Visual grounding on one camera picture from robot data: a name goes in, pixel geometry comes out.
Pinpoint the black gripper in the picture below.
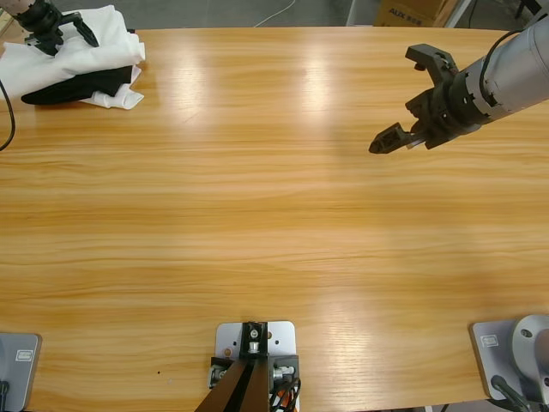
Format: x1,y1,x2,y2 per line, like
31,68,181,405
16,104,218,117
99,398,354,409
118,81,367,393
367,70,492,155
15,0,100,58

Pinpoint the grey base plate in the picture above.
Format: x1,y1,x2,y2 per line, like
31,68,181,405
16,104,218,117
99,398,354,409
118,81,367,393
0,332,43,412
471,319,518,400

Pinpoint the cardboard box with AUX print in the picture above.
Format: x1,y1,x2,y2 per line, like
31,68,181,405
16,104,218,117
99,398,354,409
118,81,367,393
373,0,449,27

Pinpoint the white metal frame leg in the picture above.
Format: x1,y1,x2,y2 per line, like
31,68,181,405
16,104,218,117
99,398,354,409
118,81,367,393
345,0,362,27
443,0,473,29

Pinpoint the pale garment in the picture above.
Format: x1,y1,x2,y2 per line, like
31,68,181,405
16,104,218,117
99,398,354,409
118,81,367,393
87,64,146,112

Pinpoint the white mount plate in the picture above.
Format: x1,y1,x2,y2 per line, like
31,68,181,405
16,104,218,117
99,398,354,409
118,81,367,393
214,320,299,358

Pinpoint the wooden crate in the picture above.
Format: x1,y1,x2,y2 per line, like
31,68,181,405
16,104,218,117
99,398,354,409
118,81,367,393
0,6,14,39

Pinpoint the white floor cable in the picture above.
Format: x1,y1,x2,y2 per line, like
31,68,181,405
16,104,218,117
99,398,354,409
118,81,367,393
252,0,298,28

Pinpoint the orange cable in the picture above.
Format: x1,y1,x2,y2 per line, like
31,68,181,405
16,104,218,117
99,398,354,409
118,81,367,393
268,387,297,412

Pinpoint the dark camera post with bracket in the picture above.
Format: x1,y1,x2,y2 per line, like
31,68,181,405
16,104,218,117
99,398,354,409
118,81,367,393
195,321,304,412

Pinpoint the black garment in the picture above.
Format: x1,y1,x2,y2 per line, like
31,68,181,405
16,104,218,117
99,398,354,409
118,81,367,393
20,65,133,106

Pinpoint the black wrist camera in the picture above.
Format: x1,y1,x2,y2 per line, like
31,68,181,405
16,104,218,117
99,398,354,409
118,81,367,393
404,43,456,89

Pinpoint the white T-shirt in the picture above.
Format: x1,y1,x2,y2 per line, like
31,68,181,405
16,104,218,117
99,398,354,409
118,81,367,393
0,3,147,102

